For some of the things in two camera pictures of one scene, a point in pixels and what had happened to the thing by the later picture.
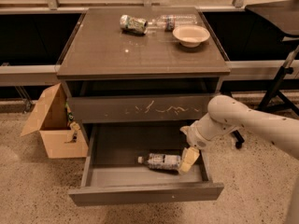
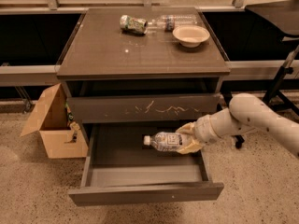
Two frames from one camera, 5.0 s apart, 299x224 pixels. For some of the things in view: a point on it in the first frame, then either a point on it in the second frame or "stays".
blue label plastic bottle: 158,161 → 164,141
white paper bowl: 191,35 stays
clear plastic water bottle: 169,21 stays
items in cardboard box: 73,124 stays
